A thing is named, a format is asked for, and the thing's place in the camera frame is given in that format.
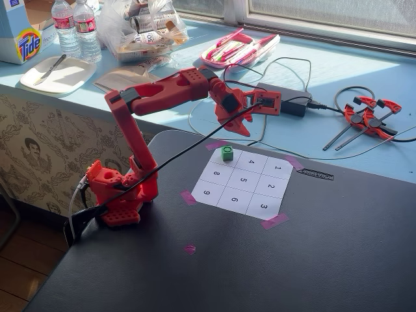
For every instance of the Tide detergent cardboard box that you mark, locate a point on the Tide detergent cardboard box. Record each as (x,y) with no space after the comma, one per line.
(19,39)

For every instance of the clear plastic water bottle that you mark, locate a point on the clear plastic water bottle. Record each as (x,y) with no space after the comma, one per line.
(87,35)
(66,32)

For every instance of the white numbered grid paper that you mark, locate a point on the white numbered grid paper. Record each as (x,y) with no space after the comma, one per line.
(243,180)

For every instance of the window frame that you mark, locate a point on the window frame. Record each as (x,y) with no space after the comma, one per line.
(325,29)

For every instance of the brown paper napkin stack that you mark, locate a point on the brown paper napkin stack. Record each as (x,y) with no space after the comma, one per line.
(120,78)

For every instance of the beige patterned cloth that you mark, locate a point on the beige patterned cloth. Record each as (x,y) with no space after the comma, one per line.
(39,146)

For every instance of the red robot arm with base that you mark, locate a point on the red robot arm with base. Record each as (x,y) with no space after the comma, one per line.
(130,130)

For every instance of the black perforated strip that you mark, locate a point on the black perforated strip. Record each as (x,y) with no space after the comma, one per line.
(315,174)

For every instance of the small pink tape scrap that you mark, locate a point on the small pink tape scrap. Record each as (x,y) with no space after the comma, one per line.
(190,249)

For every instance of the green cube with round recess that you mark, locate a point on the green cube with round recess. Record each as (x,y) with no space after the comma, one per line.
(227,155)

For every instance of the black power adapter brick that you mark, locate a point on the black power adapter brick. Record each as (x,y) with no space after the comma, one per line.
(295,102)

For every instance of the white square plate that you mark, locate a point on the white square plate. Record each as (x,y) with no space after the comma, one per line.
(71,73)

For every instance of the red gripper black motor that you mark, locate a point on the red gripper black motor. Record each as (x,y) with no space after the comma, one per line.
(238,121)

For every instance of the pink tape strip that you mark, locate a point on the pink tape strip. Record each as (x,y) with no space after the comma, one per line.
(274,221)
(188,197)
(214,145)
(294,162)

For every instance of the clear plastic bag with wrappers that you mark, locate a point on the clear plastic bag with wrappers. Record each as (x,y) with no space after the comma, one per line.
(146,32)

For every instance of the red wrist camera mount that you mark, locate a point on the red wrist camera mount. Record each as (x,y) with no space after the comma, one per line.
(274,97)

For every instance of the pink open pencil case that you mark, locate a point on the pink open pencil case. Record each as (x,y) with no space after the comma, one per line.
(237,48)

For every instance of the red black bar clamp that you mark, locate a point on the red black bar clamp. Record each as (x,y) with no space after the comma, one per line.
(349,113)
(388,105)

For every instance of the black table clamp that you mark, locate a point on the black table clamp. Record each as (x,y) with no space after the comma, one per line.
(81,217)

